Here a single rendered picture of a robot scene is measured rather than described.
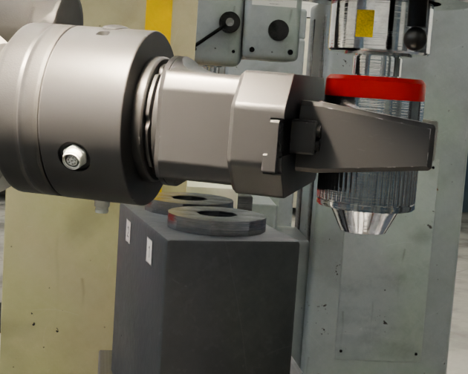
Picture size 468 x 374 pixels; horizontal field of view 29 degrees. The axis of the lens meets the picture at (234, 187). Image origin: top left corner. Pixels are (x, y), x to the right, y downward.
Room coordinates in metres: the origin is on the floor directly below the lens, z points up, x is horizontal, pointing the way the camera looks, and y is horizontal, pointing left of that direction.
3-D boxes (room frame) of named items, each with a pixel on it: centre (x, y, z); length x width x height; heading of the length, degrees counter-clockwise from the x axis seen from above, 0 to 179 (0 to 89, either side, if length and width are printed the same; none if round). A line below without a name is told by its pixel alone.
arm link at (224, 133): (0.46, 0.03, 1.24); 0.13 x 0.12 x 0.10; 167
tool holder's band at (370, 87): (0.43, -0.06, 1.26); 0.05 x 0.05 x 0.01
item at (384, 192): (0.43, -0.06, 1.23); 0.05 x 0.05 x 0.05
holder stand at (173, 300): (0.86, 0.03, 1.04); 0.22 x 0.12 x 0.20; 18
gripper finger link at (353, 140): (0.40, -0.06, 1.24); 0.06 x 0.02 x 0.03; 77
